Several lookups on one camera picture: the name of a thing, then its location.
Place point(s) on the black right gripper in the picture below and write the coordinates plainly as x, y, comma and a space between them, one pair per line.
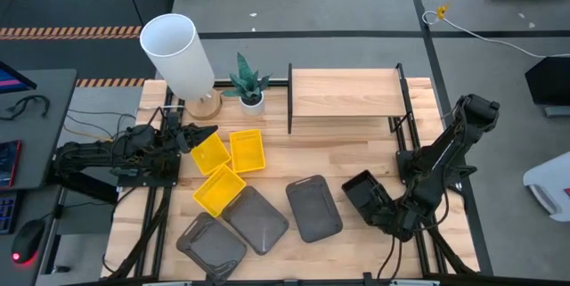
401, 223

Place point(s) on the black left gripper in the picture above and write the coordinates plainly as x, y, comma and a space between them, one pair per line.
181, 136

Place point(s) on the yellow plastic basket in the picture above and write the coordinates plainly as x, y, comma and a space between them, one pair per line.
218, 190
210, 154
247, 150

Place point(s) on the black slotted plastic basket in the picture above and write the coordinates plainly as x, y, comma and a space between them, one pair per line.
363, 192

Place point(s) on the grey translucent plastic basket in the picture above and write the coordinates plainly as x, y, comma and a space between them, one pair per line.
256, 219
314, 208
211, 246

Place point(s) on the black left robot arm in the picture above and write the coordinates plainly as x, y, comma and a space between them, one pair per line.
89, 154

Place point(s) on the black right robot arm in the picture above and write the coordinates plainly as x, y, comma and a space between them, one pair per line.
438, 157

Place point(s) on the round wooden lamp base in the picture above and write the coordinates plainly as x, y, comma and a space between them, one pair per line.
205, 108

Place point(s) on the white plant pot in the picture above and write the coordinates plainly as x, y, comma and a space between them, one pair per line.
252, 107

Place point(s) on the green leafy plant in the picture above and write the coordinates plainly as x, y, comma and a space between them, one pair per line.
247, 79

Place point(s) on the white cylindrical lamp shade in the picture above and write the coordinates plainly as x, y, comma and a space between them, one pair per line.
180, 63

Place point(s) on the black mat with hazard stripes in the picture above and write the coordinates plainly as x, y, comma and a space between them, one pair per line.
80, 54

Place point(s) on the dark grey desk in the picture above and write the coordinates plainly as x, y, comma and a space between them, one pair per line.
44, 143

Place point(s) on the white plastic housing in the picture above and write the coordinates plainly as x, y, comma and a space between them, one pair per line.
552, 183

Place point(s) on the black headset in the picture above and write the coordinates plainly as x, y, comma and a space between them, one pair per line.
24, 101

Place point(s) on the red-edged tablet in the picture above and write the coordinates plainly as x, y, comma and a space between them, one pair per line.
9, 163

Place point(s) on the computer monitor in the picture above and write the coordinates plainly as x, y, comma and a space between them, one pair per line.
13, 80

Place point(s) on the black computer mouse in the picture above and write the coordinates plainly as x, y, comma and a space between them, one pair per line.
27, 241

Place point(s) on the black keyboard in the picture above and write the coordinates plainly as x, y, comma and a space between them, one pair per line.
6, 212

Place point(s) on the black flat panel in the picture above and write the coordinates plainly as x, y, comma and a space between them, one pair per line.
550, 81

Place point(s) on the black aluminium table frame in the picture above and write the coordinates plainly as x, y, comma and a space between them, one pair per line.
153, 232

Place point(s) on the wooden shelf with black frame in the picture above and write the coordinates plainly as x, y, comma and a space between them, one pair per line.
347, 92

